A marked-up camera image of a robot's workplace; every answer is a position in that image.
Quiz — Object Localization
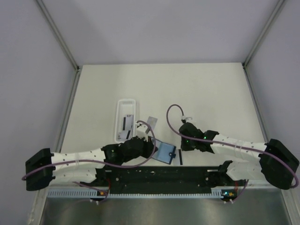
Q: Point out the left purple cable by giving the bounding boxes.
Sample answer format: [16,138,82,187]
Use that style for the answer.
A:
[21,120,158,204]

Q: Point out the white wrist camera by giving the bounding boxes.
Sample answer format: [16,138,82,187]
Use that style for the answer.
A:
[181,115,193,123]
[135,122,150,142]

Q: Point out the white plastic basket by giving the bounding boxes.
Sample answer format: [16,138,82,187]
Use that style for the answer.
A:
[114,99,136,143]

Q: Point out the cards in basket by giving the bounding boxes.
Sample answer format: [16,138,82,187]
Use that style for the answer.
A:
[118,130,132,141]
[122,114,134,130]

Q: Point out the left aluminium frame post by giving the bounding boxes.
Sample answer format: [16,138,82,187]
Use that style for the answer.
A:
[35,0,80,71]

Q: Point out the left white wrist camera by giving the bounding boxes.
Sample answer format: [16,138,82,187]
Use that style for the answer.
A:
[135,122,150,142]

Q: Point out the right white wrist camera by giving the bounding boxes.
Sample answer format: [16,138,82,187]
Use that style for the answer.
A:
[181,115,193,123]

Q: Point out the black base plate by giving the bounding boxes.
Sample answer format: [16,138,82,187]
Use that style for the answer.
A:
[88,166,246,194]

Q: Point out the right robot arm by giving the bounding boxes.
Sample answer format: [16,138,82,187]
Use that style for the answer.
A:
[179,122,300,190]

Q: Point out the aluminium frame post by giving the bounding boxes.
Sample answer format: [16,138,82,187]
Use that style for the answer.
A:
[35,0,80,71]
[242,0,287,69]

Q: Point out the blue card holder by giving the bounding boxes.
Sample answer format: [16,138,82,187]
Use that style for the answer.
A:
[152,139,176,165]

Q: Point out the diamond print silver card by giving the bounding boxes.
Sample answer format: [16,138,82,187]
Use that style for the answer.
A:
[147,116,158,130]

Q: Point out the grey slotted cable duct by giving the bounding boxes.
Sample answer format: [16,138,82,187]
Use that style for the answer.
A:
[47,188,236,200]

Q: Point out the silver card black stripe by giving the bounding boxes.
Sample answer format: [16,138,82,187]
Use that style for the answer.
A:
[178,149,183,165]

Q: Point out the upper cards in basket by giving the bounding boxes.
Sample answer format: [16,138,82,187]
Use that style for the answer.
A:
[122,114,134,130]

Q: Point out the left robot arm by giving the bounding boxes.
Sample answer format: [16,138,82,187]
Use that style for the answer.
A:
[22,137,158,191]

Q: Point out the lower cards in basket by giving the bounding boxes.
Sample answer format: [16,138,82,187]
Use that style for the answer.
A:
[118,130,132,141]

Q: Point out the right aluminium frame post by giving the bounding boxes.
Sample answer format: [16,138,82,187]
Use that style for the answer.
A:
[242,0,287,69]

